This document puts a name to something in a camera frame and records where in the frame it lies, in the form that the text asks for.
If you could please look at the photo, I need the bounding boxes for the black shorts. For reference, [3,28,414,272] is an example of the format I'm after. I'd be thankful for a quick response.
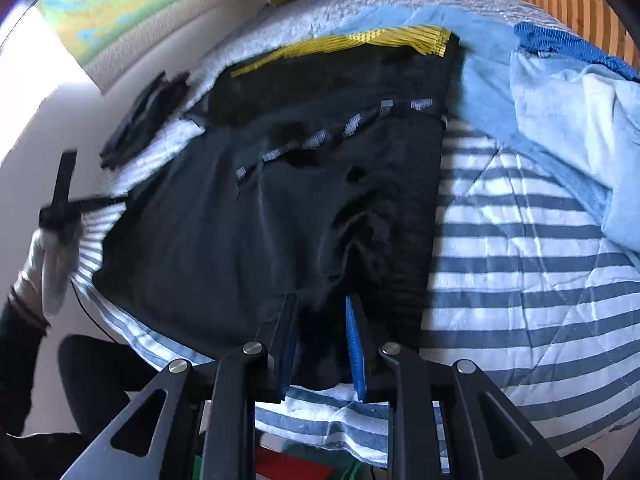
[92,27,459,389]

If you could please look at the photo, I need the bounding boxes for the left forearm dark sleeve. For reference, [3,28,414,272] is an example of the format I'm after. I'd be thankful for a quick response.
[0,290,49,436]

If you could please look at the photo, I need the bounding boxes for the left gloved hand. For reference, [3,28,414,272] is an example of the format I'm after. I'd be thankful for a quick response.
[12,222,84,322]

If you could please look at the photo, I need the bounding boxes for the red green item on floor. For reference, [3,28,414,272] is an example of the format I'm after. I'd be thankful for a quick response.
[256,443,374,480]

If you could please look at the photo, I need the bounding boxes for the folded dark clothes stack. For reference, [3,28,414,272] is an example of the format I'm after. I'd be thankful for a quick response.
[100,72,190,170]

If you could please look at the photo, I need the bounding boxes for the light blue towel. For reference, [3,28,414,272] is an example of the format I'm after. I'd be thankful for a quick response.
[338,4,611,223]

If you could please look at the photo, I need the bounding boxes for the light blue garment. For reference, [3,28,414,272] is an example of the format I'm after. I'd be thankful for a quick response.
[510,50,639,252]

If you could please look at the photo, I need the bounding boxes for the dark blue cloth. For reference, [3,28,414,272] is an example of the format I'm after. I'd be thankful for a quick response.
[514,22,639,82]

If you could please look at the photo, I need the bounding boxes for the colourful wall map poster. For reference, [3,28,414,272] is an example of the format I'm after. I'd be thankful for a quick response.
[34,0,252,68]

